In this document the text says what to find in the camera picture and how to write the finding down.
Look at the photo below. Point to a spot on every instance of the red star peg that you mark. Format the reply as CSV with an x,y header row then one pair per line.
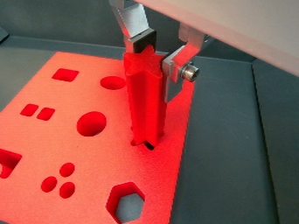
x,y
146,86

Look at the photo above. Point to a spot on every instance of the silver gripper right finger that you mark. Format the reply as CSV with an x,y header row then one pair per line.
x,y
178,67

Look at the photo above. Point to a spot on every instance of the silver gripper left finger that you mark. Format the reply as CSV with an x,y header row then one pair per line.
x,y
139,35

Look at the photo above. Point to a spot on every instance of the red shape sorter block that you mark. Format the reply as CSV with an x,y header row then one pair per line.
x,y
69,169

